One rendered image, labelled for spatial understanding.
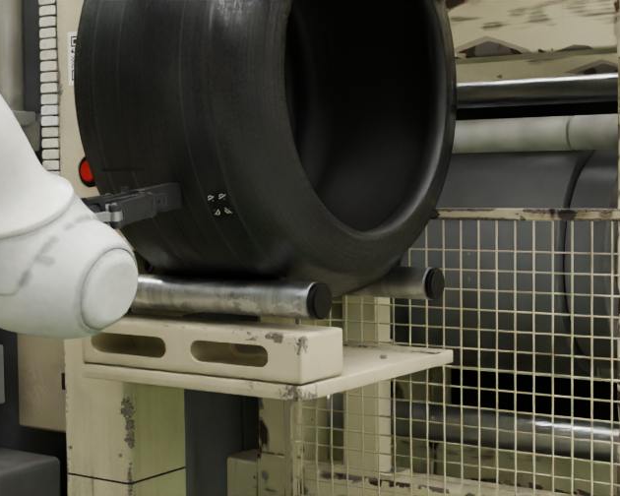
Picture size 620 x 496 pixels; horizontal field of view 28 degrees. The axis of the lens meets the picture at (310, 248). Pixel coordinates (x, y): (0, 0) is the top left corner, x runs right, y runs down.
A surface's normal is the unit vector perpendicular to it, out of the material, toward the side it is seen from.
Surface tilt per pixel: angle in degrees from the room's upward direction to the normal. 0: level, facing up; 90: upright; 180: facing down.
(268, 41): 89
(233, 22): 81
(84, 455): 90
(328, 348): 90
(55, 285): 94
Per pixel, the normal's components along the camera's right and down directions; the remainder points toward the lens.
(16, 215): 0.07, -0.25
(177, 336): -0.57, 0.05
